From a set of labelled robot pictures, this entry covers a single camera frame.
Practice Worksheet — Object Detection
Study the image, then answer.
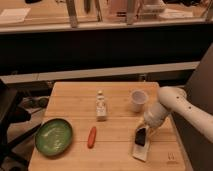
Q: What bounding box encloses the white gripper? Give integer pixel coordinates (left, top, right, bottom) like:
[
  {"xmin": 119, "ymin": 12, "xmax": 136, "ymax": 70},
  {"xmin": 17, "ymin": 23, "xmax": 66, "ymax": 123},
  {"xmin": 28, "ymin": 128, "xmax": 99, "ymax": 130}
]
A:
[{"xmin": 144, "ymin": 102, "xmax": 168, "ymax": 128}]

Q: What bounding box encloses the black eraser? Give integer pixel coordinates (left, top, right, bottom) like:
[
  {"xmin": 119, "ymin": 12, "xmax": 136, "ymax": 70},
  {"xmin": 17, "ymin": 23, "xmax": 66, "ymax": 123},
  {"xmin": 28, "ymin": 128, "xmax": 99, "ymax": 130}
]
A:
[{"xmin": 135, "ymin": 128, "xmax": 146, "ymax": 146}]

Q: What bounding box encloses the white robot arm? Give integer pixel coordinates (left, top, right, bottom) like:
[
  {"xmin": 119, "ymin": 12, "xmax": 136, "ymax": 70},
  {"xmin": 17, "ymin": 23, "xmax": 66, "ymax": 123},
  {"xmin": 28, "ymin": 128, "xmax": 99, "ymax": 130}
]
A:
[{"xmin": 144, "ymin": 86, "xmax": 213, "ymax": 143}]

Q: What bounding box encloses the white sponge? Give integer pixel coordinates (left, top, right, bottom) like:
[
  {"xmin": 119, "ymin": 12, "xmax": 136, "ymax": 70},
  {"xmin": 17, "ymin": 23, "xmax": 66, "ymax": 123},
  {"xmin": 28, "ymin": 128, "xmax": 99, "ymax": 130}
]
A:
[{"xmin": 132, "ymin": 126, "xmax": 150, "ymax": 162}]

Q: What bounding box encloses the white plastic cup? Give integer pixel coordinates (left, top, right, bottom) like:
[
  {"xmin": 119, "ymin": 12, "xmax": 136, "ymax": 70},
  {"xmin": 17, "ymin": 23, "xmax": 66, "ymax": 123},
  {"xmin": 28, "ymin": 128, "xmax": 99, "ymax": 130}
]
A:
[{"xmin": 131, "ymin": 90, "xmax": 149, "ymax": 113}]

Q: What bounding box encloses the small clear bottle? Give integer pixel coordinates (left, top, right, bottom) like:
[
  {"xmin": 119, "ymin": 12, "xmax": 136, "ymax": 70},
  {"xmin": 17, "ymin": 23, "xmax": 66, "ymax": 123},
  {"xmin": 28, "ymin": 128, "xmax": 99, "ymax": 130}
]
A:
[{"xmin": 96, "ymin": 90, "xmax": 107, "ymax": 121}]

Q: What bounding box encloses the orange toy carrot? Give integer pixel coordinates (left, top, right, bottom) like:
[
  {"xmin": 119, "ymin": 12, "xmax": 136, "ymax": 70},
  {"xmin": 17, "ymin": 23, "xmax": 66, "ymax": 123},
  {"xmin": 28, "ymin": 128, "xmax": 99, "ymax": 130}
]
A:
[{"xmin": 87, "ymin": 126, "xmax": 97, "ymax": 148}]

